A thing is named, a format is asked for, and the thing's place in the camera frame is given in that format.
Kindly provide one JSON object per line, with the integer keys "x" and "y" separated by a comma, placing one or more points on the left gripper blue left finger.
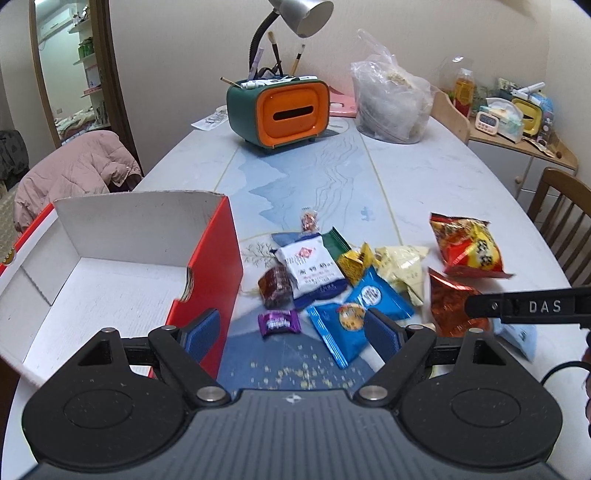
{"x": 199, "y": 336}

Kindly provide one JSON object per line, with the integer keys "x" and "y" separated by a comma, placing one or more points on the red foil chip bag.
{"x": 448, "y": 299}

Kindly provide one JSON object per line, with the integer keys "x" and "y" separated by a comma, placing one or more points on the bottle with orange label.
{"x": 464, "y": 91}

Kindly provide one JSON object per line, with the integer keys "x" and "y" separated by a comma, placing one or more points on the purple candy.
{"x": 279, "y": 322}

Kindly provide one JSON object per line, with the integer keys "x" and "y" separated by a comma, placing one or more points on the white digital timer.
{"x": 486, "y": 123}

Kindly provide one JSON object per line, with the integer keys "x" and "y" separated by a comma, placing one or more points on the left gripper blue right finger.
{"x": 385, "y": 335}

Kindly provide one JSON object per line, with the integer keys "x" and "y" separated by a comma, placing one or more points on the dark brown candy packet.
{"x": 275, "y": 288}

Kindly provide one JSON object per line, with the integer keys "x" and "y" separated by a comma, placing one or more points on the blue cookie packet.
{"x": 342, "y": 329}

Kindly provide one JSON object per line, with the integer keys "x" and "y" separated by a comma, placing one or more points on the red white cardboard box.
{"x": 130, "y": 261}

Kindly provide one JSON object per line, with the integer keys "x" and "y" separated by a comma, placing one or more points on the white blue snack packet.
{"x": 312, "y": 269}

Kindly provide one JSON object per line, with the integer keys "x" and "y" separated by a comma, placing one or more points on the mirror with wooden frame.
{"x": 76, "y": 71}

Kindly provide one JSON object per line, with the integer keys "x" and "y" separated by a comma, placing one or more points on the blue round-logo snack packet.
{"x": 375, "y": 292}

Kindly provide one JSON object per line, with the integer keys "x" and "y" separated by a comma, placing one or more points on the pink padded jacket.
{"x": 93, "y": 163}

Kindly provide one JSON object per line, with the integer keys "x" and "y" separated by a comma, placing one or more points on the green snack packet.
{"x": 335, "y": 243}

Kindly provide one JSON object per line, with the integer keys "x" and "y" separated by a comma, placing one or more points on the red orange chip bag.
{"x": 467, "y": 247}

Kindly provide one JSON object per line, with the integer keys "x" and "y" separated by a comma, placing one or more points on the wooden chair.
{"x": 560, "y": 209}

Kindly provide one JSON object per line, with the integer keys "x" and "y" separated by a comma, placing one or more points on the green orange tissue box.
{"x": 273, "y": 113}

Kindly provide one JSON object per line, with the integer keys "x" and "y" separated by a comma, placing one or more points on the wooden side cabinet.
{"x": 518, "y": 166}

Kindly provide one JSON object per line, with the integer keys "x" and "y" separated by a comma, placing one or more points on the light blue packet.
{"x": 522, "y": 337}

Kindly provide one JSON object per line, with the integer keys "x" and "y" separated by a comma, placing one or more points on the clear plastic bag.
{"x": 392, "y": 105}

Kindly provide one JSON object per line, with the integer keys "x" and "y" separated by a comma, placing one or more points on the pale yellow snack packet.
{"x": 401, "y": 266}

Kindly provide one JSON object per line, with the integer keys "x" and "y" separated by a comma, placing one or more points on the silver desk lamp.
{"x": 304, "y": 17}

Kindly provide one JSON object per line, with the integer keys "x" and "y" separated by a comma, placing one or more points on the white paper sheet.
{"x": 213, "y": 120}

